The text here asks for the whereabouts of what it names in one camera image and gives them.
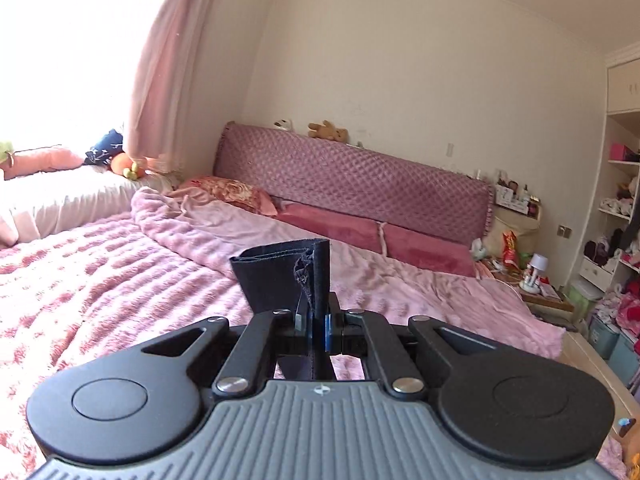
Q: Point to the small white table lamp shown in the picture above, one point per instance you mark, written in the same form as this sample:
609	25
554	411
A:
534	272

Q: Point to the pink fluffy blanket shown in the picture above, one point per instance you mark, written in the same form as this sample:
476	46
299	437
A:
100	290

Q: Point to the orange plush toy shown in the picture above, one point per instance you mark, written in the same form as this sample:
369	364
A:
125	164

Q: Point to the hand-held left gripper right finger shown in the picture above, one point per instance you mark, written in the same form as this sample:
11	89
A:
382	347

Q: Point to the grey-blue storage bin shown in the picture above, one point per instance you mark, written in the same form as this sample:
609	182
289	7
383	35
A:
612	342

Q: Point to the pink bolster pillow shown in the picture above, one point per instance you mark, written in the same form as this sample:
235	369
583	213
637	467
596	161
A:
42	162

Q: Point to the wall socket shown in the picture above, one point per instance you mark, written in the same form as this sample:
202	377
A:
565	230

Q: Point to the red snack bag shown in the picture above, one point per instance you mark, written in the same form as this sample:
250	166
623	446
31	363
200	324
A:
511	252

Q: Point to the small brown teddy bear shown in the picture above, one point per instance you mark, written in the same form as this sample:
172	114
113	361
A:
327	131

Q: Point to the white shelf unit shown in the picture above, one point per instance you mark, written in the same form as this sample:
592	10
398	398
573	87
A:
622	210

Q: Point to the pink quilted headboard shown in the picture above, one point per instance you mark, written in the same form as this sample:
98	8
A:
360	185

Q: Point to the light pink quilt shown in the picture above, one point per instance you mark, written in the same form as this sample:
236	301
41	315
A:
410	295

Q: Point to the pink curtain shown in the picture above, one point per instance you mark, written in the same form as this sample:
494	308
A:
185	60

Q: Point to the black pants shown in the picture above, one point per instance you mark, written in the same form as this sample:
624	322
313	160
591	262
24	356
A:
280	280

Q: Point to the wooden nightstand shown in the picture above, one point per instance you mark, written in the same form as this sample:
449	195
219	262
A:
547	301

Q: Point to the small white plush toy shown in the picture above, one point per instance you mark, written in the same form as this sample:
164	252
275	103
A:
283	124

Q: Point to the floral pink pillow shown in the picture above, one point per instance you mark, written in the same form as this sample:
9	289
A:
230	192

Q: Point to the white window seat cushion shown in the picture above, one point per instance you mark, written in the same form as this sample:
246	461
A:
75	200

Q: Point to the green storage box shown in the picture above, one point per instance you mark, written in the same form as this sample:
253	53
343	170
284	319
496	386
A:
584	300

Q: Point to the bedside shelf with bottles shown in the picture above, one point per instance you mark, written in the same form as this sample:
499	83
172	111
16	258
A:
517	200

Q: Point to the navy printed plush toy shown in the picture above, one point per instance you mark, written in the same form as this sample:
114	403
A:
105	149

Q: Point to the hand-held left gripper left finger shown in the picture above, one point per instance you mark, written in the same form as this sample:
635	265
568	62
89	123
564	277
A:
260	345

